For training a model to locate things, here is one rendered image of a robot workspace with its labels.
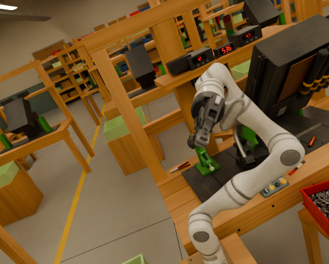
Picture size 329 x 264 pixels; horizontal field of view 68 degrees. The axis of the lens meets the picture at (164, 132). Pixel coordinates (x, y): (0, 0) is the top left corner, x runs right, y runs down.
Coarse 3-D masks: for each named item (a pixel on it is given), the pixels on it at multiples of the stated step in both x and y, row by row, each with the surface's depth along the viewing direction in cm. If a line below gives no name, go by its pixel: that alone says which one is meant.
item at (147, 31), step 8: (160, 0) 727; (144, 8) 726; (112, 24) 737; (144, 32) 747; (72, 40) 733; (120, 40) 754; (128, 40) 750; (144, 40) 763; (112, 48) 753; (80, 56) 753; (112, 56) 773; (152, 56) 789; (120, 72) 810; (160, 72) 802
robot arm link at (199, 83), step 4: (200, 76) 71; (200, 80) 70; (204, 80) 63; (208, 80) 62; (212, 80) 61; (216, 80) 62; (196, 84) 68; (200, 84) 63; (204, 84) 60; (216, 84) 60; (220, 84) 61; (196, 88) 67; (220, 88) 59
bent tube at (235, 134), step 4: (236, 124) 147; (236, 128) 150; (236, 132) 152; (236, 136) 152; (236, 140) 152; (236, 144) 152; (240, 144) 150; (240, 148) 149; (240, 152) 149; (244, 152) 147; (244, 156) 147; (244, 160) 147
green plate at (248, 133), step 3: (243, 126) 146; (246, 126) 143; (243, 129) 147; (246, 129) 144; (249, 129) 140; (243, 132) 148; (246, 132) 144; (249, 132) 141; (252, 132) 138; (243, 135) 148; (246, 135) 145; (249, 135) 142; (252, 135) 139; (246, 138) 146; (249, 138) 142
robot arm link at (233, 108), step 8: (200, 88) 59; (208, 88) 56; (216, 88) 57; (232, 104) 56; (240, 104) 55; (224, 112) 57; (232, 112) 57; (240, 112) 56; (224, 120) 58; (232, 120) 58; (224, 128) 59
